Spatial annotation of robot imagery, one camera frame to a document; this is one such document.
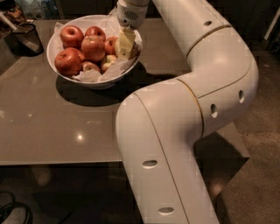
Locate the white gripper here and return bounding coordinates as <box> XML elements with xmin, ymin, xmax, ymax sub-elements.
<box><xmin>116</xmin><ymin>0</ymin><xmax>150</xmax><ymax>60</ymax></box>

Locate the yellow green apple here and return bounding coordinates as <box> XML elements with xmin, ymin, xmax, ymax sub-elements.
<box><xmin>115</xmin><ymin>38</ymin><xmax>138</xmax><ymax>60</ymax></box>

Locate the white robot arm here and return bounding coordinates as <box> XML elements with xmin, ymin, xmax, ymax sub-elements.
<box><xmin>115</xmin><ymin>0</ymin><xmax>259</xmax><ymax>224</ymax></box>

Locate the red apple right centre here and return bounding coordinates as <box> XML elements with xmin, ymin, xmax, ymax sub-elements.
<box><xmin>104</xmin><ymin>36</ymin><xmax>117</xmax><ymax>55</ymax></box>

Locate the red apple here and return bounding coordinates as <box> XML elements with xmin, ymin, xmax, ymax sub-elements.
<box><xmin>85</xmin><ymin>26</ymin><xmax>106</xmax><ymax>41</ymax></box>
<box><xmin>60</xmin><ymin>25</ymin><xmax>84</xmax><ymax>49</ymax></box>
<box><xmin>54</xmin><ymin>47</ymin><xmax>85</xmax><ymax>77</ymax></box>
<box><xmin>81</xmin><ymin>35</ymin><xmax>105</xmax><ymax>62</ymax></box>
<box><xmin>104</xmin><ymin>36</ymin><xmax>117</xmax><ymax>55</ymax></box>

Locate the pale apple under pile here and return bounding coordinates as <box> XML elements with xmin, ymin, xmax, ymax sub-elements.
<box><xmin>100</xmin><ymin>55</ymin><xmax>116</xmax><ymax>74</ymax></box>

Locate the red apple back centre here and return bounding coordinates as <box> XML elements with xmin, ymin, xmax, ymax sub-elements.
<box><xmin>85</xmin><ymin>26</ymin><xmax>106</xmax><ymax>41</ymax></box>

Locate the white ceramic bowl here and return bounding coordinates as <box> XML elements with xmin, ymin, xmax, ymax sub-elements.
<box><xmin>46</xmin><ymin>15</ymin><xmax>143</xmax><ymax>89</ymax></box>

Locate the small apple front centre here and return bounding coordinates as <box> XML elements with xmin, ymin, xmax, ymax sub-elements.
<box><xmin>82</xmin><ymin>61</ymin><xmax>101</xmax><ymax>72</ymax></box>

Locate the red apple back left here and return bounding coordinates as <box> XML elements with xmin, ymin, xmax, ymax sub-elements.
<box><xmin>60</xmin><ymin>25</ymin><xmax>84</xmax><ymax>49</ymax></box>

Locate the red apple front left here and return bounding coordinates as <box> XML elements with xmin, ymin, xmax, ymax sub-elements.
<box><xmin>54</xmin><ymin>47</ymin><xmax>85</xmax><ymax>77</ymax></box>

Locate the white tissue paper liner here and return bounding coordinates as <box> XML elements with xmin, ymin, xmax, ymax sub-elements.
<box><xmin>46</xmin><ymin>10</ymin><xmax>143</xmax><ymax>89</ymax></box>

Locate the black mesh pen cup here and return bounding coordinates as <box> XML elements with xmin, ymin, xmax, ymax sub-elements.
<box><xmin>12</xmin><ymin>24</ymin><xmax>44</xmax><ymax>57</ymax></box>

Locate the cluttered items back left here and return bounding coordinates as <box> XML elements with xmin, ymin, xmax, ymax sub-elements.
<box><xmin>0</xmin><ymin>0</ymin><xmax>60</xmax><ymax>33</ymax></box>

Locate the dark cabinet row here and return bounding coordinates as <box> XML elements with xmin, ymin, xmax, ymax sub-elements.
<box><xmin>53</xmin><ymin>0</ymin><xmax>280</xmax><ymax>51</ymax></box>

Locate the black cable on floor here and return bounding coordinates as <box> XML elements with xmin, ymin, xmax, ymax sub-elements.
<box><xmin>0</xmin><ymin>191</ymin><xmax>34</xmax><ymax>224</ymax></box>

